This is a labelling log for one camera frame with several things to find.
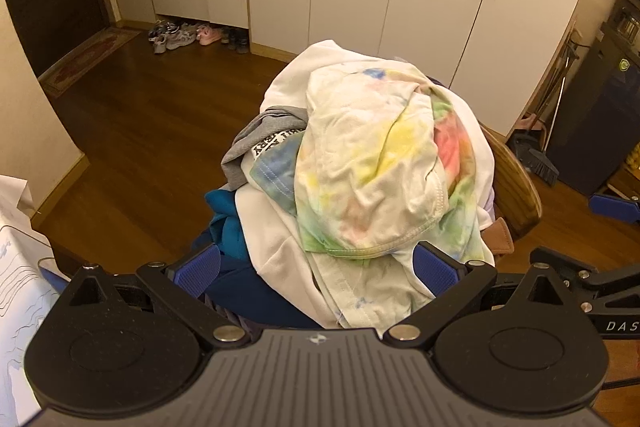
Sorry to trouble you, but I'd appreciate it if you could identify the patterned door mat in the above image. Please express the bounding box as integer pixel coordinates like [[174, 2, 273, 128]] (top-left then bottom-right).
[[39, 27, 142, 98]]

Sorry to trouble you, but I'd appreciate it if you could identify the teal garment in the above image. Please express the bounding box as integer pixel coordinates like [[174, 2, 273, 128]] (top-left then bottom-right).
[[204, 189, 251, 260]]

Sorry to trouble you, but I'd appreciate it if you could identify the brown cloth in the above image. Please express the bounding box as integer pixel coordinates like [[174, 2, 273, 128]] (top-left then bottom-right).
[[482, 217, 516, 265]]

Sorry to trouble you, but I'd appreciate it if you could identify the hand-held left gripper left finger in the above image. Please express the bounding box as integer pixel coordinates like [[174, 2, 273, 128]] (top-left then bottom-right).
[[67, 243, 249, 352]]

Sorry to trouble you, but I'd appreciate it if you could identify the broom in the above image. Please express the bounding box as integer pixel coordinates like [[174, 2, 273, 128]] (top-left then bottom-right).
[[520, 39, 576, 188]]

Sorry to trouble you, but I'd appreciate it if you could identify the dark wooden chair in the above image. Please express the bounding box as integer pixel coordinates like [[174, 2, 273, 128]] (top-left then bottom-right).
[[477, 122, 543, 243]]

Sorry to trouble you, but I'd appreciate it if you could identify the blue green tie-dye garment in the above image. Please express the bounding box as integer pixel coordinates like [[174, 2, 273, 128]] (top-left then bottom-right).
[[249, 132, 306, 219]]

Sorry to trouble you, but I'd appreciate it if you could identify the dustpan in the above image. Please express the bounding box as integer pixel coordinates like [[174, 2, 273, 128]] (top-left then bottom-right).
[[506, 127, 538, 164]]

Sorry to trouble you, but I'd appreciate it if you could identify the grey garment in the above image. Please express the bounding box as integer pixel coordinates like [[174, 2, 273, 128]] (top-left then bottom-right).
[[221, 106, 307, 192]]

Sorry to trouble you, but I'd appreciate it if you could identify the white garment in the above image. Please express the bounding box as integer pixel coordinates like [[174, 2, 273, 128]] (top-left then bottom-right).
[[234, 40, 496, 330]]

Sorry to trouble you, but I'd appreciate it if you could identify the pastel tie-dye t-shirt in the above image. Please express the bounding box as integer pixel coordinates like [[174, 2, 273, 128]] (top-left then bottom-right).
[[294, 59, 496, 337]]

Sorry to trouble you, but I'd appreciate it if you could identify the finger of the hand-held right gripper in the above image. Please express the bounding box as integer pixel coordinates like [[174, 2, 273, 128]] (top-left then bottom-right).
[[530, 247, 640, 296], [588, 191, 640, 226]]

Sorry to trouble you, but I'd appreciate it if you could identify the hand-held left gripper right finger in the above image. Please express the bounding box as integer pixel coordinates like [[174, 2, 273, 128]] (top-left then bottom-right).
[[381, 241, 577, 352]]

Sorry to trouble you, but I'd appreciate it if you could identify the navy blue garment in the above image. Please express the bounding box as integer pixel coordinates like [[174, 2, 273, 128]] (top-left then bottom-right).
[[190, 227, 321, 330]]

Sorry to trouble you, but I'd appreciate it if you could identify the row of shoes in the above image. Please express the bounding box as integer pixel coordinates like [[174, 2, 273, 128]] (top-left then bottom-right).
[[147, 19, 251, 55]]

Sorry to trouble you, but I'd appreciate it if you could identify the dark tall appliance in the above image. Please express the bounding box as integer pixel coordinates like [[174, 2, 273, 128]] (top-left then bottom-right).
[[542, 0, 640, 198]]

